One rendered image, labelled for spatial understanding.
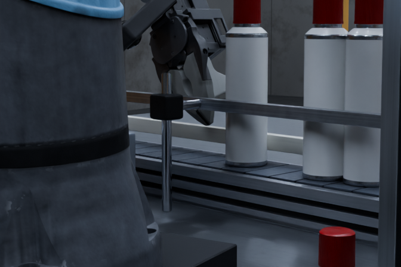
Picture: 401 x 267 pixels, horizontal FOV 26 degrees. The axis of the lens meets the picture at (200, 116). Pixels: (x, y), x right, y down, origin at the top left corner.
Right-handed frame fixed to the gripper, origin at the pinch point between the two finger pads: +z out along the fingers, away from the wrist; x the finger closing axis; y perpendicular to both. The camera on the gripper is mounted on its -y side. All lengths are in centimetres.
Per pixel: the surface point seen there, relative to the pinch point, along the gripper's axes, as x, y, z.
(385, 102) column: -36.1, -16.3, 14.6
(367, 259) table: -22.9, -9.5, 25.3
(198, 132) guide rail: 5.2, 3.6, 0.2
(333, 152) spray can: -17.8, -1.0, 12.9
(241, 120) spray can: -7.5, -1.6, 4.0
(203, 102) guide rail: -4.9, -3.9, 0.3
